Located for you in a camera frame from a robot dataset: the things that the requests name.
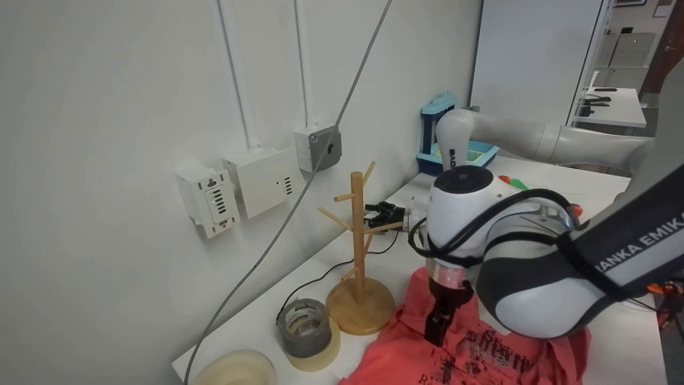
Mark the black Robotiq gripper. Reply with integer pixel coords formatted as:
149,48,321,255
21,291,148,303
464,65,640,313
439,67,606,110
422,271,476,348

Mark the coral pink shirt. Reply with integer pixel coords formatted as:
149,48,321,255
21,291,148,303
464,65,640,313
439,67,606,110
339,265,592,385

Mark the wooden mug tree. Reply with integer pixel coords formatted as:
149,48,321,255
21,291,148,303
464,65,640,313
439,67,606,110
316,160,405,338

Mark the grey junction box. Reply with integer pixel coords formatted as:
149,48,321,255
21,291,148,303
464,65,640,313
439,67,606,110
292,123,343,176

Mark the cream tape roll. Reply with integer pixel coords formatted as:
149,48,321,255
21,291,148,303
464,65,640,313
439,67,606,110
283,334,342,374

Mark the cream plastic bowl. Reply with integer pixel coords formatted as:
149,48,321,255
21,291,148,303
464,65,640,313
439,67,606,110
189,348,278,385

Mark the orange clamp tool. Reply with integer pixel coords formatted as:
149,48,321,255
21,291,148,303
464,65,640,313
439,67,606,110
648,280,679,298

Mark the small black device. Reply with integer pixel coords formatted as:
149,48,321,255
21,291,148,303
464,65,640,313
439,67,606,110
576,95,612,119

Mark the white background table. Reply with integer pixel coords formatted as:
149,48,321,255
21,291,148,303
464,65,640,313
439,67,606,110
569,68,650,134

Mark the thin black table cable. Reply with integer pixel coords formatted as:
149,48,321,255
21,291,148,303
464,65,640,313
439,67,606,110
275,232,402,323

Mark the plain white wall box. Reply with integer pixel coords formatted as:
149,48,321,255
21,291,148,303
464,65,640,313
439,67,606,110
221,145,301,221

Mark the long grey wall cable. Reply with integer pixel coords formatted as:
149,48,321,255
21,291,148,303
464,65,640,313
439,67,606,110
180,0,395,385

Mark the white wall conduit pipe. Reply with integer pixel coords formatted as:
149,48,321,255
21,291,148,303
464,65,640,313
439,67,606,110
290,0,311,128
214,0,252,152

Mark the white wall socket box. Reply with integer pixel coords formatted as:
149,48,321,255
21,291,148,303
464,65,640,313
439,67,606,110
172,160,242,242

